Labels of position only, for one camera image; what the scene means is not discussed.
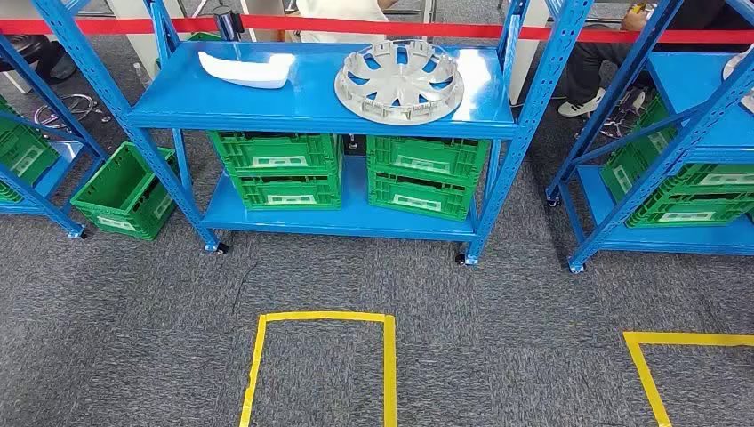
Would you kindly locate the silver plastic wheel hubcap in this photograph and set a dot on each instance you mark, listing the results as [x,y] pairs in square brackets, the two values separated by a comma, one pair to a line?
[400,79]
[733,65]

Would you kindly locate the white plastic mirror cover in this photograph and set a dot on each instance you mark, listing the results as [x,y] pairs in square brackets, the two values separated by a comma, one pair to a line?
[247,70]

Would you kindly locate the red barrier belt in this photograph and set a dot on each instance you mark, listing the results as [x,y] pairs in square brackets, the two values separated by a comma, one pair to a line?
[353,26]

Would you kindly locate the black chrome barrier post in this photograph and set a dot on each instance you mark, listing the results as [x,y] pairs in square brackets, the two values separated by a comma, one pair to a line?
[224,23]

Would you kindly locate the yellow floor tape square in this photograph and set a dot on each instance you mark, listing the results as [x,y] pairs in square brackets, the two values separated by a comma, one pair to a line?
[677,339]

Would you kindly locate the clear plastic water bottle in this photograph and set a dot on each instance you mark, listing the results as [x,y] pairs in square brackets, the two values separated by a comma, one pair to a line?
[142,75]

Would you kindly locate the blue metal shelf rack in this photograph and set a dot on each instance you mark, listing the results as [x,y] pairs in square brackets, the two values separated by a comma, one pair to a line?
[306,100]
[44,206]
[689,82]

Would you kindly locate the white desk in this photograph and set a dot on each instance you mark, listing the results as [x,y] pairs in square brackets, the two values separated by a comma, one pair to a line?
[141,53]
[533,76]

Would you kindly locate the swivel chair chrome base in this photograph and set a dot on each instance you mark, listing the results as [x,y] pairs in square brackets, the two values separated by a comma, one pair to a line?
[23,53]
[615,124]

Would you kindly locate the person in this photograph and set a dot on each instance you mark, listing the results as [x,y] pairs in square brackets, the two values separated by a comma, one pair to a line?
[336,12]
[589,65]

